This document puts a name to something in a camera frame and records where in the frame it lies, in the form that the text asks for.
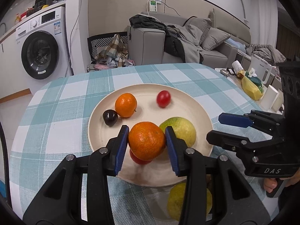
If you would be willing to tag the person's right hand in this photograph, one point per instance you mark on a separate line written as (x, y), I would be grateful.
(270, 184)

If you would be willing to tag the grey cushion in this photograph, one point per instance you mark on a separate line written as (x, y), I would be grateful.
(214, 38)

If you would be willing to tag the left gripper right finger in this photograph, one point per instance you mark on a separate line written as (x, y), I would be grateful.
(216, 192)

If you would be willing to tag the red tomato in plate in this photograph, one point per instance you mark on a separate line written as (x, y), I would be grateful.
(139, 161)

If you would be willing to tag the teal checked tablecloth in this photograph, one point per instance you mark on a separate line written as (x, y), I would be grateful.
(55, 124)

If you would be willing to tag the cream round plate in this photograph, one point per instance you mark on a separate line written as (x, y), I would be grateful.
(147, 109)

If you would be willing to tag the red tomato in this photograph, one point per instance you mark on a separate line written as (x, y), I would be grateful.
(139, 161)
(163, 98)

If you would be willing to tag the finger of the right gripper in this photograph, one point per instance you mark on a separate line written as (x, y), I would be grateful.
(243, 145)
(236, 119)

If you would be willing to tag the plaid cloth in basket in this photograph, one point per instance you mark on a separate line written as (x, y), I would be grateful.
(115, 54)

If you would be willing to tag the black laundry basket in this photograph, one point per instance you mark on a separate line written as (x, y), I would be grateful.
(100, 42)

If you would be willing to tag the white washing machine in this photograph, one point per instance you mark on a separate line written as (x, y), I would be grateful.
(42, 42)

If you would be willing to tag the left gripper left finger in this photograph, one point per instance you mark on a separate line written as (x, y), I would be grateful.
(77, 190)

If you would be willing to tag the dark purple plum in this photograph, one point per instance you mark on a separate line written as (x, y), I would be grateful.
(110, 117)

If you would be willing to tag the grey sofa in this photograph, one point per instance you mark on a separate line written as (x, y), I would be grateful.
(192, 32)

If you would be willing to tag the yellow snack bag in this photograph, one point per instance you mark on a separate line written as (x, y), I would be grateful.
(252, 87)

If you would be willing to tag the orange mandarin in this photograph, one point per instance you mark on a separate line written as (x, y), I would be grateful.
(125, 105)
(146, 140)

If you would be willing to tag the orange mandarin in plate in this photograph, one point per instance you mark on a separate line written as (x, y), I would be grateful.
(125, 105)

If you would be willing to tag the black jacket on sofa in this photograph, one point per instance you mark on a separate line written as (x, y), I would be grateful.
(152, 42)

